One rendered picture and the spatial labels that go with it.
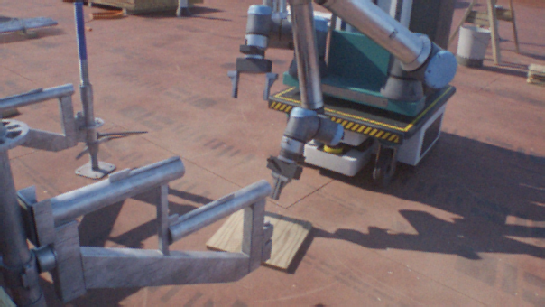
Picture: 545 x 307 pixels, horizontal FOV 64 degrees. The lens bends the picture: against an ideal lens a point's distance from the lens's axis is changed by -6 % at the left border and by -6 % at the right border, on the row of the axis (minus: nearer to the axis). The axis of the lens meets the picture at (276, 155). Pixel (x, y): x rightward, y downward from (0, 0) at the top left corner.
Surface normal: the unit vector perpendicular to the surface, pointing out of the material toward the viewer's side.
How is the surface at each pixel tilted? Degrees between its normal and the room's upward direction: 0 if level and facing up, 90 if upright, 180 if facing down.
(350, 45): 90
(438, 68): 93
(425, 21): 90
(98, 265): 90
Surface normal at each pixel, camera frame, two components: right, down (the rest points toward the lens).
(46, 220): 0.76, 0.32
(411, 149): -0.54, 0.33
